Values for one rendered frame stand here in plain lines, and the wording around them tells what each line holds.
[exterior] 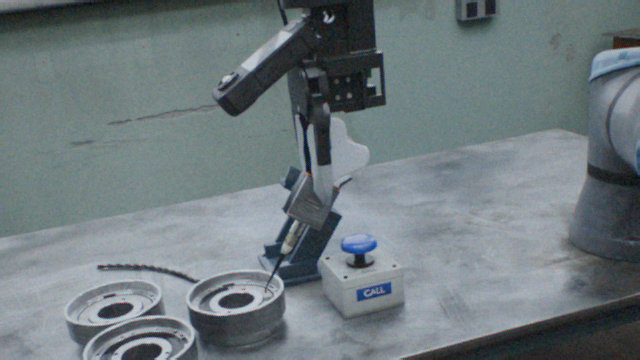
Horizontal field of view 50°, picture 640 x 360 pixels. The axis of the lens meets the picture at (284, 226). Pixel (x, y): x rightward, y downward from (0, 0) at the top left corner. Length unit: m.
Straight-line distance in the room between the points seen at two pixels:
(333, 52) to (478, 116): 2.04
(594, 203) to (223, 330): 0.46
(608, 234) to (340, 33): 0.39
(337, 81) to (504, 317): 0.29
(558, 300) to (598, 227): 0.13
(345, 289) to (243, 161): 1.69
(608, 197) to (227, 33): 1.65
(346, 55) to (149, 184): 1.72
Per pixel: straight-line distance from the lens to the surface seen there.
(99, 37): 2.27
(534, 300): 0.78
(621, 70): 0.83
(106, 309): 0.79
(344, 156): 0.70
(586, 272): 0.84
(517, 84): 2.78
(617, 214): 0.87
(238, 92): 0.66
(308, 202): 0.72
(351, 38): 0.69
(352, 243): 0.74
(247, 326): 0.70
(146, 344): 0.70
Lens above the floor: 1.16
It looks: 21 degrees down
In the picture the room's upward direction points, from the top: 7 degrees counter-clockwise
